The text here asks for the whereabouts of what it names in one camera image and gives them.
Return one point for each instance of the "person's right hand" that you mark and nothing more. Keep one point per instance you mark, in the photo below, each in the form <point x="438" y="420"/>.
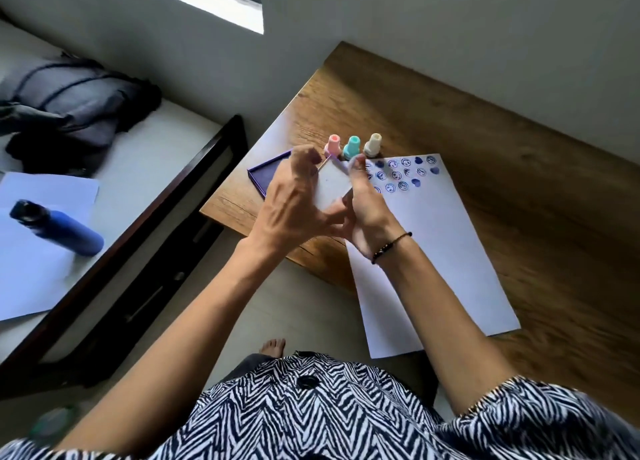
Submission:
<point x="372" y="219"/>

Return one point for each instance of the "person's left hand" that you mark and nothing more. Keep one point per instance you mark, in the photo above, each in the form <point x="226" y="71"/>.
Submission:
<point x="290" y="209"/>

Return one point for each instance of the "person's left thumb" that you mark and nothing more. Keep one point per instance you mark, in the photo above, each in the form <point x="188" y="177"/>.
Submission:
<point x="335" y="218"/>

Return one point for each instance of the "person's right thumb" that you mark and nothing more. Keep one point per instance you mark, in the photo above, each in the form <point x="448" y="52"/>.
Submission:
<point x="349" y="210"/>

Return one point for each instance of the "person's right forearm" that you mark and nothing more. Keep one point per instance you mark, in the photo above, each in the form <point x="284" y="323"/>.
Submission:
<point x="440" y="319"/>

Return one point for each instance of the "person's left forearm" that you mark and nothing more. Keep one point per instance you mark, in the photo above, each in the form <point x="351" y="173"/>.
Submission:
<point x="200" y="334"/>

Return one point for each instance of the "teal stamp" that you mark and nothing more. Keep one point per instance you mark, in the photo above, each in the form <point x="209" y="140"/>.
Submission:
<point x="352" y="148"/>

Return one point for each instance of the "pink stamp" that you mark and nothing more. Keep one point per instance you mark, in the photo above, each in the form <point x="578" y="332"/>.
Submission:
<point x="332" y="146"/>

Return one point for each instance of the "cream stamp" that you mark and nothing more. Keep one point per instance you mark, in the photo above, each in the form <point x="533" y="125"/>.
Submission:
<point x="372" y="145"/>

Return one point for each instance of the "purple ink pad tray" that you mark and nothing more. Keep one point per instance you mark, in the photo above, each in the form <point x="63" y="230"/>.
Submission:
<point x="262" y="174"/>

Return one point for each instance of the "white paper with blue stamps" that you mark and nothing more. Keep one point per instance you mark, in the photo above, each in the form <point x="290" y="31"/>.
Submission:
<point x="435" y="254"/>

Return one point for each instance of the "person's foot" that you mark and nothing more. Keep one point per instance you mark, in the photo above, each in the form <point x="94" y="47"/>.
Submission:
<point x="272" y="347"/>

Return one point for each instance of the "grey trousers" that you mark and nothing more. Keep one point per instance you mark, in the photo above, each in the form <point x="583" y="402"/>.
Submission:
<point x="247" y="363"/>

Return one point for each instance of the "white mattress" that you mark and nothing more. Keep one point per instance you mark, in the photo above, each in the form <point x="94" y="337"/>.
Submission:
<point x="160" y="144"/>

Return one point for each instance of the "zebra patterned shirt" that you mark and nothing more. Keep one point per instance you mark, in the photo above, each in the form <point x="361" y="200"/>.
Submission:
<point x="325" y="419"/>

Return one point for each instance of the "blue water bottle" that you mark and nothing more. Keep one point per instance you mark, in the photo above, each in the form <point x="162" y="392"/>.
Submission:
<point x="62" y="227"/>

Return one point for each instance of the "grey cloth bag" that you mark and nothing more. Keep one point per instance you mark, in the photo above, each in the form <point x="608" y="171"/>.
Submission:
<point x="75" y="109"/>

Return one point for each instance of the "plain white paper sheet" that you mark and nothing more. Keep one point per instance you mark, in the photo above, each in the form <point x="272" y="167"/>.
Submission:
<point x="35" y="274"/>

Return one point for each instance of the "dark wooden bed frame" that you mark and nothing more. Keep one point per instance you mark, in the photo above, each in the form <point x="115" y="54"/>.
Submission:
<point x="165" y="214"/>

